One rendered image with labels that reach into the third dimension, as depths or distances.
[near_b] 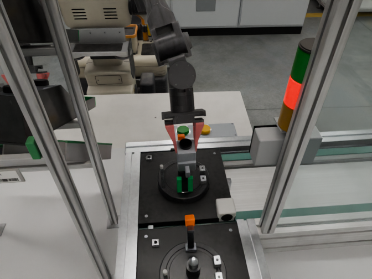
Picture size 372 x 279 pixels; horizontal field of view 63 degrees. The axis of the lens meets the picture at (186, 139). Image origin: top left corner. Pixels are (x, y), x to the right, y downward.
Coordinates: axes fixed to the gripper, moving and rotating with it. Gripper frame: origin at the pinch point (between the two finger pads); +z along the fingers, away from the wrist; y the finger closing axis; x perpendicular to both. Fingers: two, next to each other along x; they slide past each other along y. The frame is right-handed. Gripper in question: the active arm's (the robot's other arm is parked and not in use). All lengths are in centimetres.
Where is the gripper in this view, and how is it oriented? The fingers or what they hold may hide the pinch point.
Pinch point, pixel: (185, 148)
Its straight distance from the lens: 73.7
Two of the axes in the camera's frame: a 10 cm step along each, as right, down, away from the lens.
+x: -0.8, -1.7, 9.8
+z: 0.8, 9.8, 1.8
